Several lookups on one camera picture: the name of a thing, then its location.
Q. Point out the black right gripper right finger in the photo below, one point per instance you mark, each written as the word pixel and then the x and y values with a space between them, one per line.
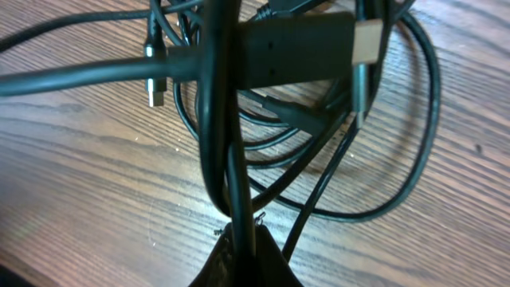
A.
pixel 272 268

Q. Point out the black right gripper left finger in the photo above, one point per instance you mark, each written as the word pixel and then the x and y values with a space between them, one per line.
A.
pixel 219 269

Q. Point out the black USB cable thick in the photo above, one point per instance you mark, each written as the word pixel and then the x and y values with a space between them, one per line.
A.
pixel 232 56

